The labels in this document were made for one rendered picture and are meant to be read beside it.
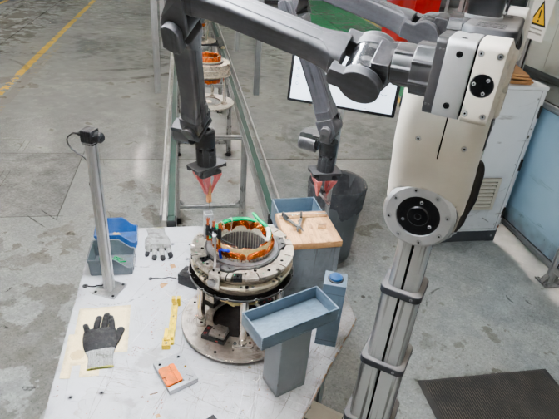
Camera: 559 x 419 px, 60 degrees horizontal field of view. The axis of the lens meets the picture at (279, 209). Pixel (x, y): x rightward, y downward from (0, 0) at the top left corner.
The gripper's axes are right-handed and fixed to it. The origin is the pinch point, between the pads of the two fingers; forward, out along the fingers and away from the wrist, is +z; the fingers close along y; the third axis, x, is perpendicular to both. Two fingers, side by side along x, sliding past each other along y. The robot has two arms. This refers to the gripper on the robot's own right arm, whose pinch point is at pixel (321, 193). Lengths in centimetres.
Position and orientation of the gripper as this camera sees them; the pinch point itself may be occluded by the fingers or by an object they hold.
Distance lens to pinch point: 167.5
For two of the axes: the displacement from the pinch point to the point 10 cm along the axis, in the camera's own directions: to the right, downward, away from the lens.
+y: -9.7, 0.5, -2.5
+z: -0.9, 8.5, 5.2
